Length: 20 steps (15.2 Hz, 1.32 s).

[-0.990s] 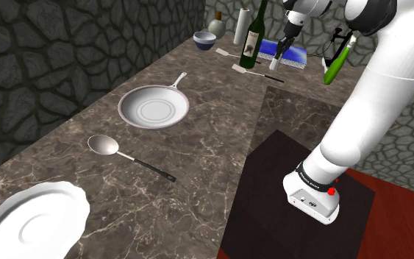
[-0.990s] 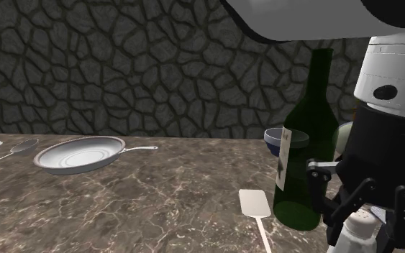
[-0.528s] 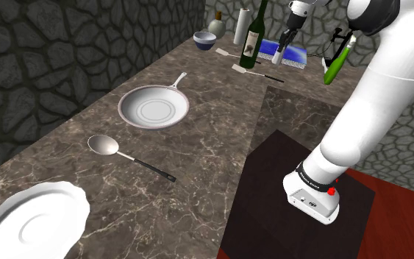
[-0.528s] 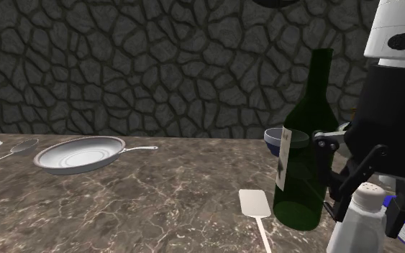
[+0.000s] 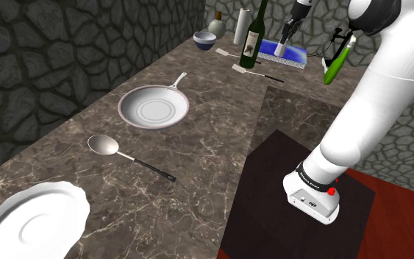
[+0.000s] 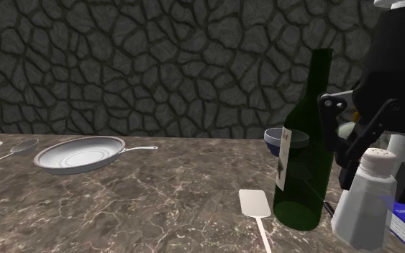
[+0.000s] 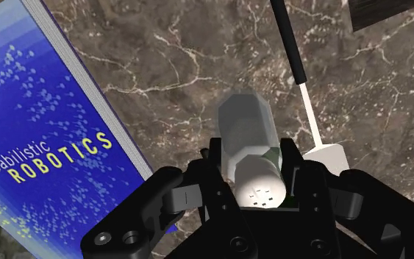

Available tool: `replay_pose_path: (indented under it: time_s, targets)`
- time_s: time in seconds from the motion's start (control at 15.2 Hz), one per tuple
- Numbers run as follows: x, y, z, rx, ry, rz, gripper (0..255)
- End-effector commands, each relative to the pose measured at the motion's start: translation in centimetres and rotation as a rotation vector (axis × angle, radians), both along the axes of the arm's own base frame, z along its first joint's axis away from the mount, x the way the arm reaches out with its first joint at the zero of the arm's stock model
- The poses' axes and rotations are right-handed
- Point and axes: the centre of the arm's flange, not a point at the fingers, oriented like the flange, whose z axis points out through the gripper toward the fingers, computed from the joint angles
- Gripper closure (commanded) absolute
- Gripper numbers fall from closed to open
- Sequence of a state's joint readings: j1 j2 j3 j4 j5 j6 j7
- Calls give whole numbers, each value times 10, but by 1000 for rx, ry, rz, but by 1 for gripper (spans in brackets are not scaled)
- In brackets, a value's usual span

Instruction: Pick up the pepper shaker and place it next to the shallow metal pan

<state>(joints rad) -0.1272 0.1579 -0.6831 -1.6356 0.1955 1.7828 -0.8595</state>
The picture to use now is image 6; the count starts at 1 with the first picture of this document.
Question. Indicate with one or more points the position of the white bottle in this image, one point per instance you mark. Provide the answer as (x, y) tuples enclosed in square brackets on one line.
[(397, 147)]

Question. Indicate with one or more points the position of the silver frying pan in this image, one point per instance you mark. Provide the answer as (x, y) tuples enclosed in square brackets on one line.
[(79, 156)]

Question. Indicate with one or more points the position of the blue bowl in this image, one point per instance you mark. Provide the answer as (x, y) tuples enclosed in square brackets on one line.
[(271, 140)]

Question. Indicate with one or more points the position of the dark green glass bottle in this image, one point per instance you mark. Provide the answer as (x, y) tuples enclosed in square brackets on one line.
[(307, 168)]

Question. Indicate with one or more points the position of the clear salt shaker white cap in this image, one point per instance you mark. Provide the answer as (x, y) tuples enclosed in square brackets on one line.
[(363, 206)]

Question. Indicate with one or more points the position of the thin black stick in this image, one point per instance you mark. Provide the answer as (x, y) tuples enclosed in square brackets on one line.
[(328, 209)]

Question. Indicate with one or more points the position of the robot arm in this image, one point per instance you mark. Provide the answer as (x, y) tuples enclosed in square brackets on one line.
[(398, 2)]

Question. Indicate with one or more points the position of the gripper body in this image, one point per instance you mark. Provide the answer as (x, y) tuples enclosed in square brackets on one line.
[(395, 63)]

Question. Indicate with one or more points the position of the white spatula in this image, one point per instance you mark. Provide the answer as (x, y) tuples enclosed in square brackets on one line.
[(254, 203)]

